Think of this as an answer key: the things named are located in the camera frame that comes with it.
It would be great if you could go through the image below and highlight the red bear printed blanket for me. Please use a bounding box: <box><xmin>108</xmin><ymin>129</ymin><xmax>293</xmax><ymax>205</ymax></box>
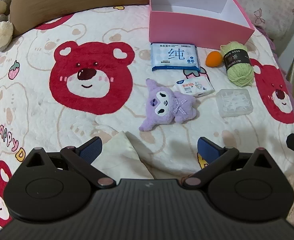
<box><xmin>0</xmin><ymin>4</ymin><xmax>294</xmax><ymax>230</ymax></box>

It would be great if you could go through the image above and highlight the orange makeup sponge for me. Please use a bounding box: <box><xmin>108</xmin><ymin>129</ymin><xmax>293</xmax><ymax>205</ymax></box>
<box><xmin>205</xmin><ymin>51</ymin><xmax>223</xmax><ymax>67</ymax></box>

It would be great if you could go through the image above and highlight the small white wipes pack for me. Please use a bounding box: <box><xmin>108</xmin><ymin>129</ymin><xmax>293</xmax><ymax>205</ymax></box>
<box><xmin>172</xmin><ymin>76</ymin><xmax>215</xmax><ymax>98</ymax></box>

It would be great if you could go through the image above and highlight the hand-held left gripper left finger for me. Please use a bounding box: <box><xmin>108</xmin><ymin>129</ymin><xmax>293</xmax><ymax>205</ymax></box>
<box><xmin>25</xmin><ymin>137</ymin><xmax>117</xmax><ymax>189</ymax></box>

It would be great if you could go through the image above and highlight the clear floss pick box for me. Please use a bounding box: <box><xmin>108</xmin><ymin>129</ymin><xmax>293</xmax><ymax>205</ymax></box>
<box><xmin>215</xmin><ymin>88</ymin><xmax>253</xmax><ymax>117</ymax></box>

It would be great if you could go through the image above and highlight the cream cloth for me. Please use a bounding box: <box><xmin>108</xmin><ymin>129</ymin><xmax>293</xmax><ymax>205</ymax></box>
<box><xmin>91</xmin><ymin>131</ymin><xmax>155</xmax><ymax>180</ymax></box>

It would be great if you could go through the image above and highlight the blue wet wipes pack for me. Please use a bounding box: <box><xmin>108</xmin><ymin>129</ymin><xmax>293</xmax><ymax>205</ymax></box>
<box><xmin>150</xmin><ymin>42</ymin><xmax>201</xmax><ymax>72</ymax></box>

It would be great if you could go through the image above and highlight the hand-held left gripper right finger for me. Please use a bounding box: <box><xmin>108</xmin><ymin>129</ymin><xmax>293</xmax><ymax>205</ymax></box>
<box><xmin>182</xmin><ymin>137</ymin><xmax>273</xmax><ymax>189</ymax></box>

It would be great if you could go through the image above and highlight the pink cardboard box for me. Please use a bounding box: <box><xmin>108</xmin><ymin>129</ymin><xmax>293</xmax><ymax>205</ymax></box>
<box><xmin>149</xmin><ymin>0</ymin><xmax>255</xmax><ymax>50</ymax></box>

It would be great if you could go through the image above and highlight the green yarn ball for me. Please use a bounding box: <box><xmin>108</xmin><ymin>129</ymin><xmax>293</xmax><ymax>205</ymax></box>
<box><xmin>220</xmin><ymin>41</ymin><xmax>254</xmax><ymax>85</ymax></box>

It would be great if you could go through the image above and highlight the pink floral pillow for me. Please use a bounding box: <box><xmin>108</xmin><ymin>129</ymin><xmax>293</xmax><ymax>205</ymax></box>
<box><xmin>204</xmin><ymin>0</ymin><xmax>294</xmax><ymax>40</ymax></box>

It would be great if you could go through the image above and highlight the purple plush toy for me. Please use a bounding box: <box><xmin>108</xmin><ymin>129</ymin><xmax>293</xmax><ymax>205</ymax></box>
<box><xmin>139</xmin><ymin>78</ymin><xmax>197</xmax><ymax>132</ymax></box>

